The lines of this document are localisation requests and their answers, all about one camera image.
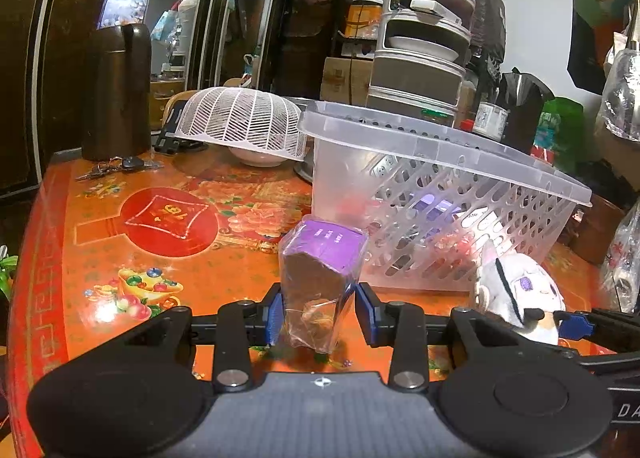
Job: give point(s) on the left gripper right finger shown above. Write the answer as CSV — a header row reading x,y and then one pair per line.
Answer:
x,y
379,321

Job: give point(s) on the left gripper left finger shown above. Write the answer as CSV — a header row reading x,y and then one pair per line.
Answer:
x,y
243,321

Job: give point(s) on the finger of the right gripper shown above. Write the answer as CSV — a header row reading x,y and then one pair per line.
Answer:
x,y
615,331

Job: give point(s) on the purple-topped box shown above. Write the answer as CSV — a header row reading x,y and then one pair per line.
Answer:
x,y
320,264

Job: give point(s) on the white mesh food cover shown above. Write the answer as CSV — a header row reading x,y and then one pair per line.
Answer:
x,y
244,118

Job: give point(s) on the dark wooden wardrobe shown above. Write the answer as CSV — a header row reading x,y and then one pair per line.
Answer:
x,y
46,61

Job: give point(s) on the hanging clear plastic bag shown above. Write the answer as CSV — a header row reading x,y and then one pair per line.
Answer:
x,y
620,100

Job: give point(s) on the clear plastic lattice basket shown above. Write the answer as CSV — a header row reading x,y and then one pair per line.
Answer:
x,y
430,197

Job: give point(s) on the key bunch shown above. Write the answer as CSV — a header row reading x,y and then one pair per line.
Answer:
x,y
120,165

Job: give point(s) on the tiered dish rack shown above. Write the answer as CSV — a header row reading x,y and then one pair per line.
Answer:
x,y
419,62

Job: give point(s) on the green shopping bag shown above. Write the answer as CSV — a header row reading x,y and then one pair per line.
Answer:
x,y
559,137

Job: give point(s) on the white bowl under cover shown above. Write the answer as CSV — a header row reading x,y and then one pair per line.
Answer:
x,y
256,159

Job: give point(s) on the white plush toy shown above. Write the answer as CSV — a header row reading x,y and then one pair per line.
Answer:
x,y
518,291

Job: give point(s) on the brown thermos flask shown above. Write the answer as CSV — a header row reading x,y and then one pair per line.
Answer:
x,y
115,115

